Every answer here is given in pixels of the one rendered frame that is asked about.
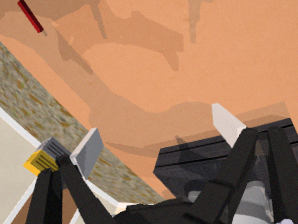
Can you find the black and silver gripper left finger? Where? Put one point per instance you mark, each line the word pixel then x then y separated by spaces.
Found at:
pixel 46 205

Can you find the red rod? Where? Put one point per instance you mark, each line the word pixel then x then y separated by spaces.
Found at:
pixel 30 16

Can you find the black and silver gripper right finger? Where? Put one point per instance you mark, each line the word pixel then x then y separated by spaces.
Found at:
pixel 224 193

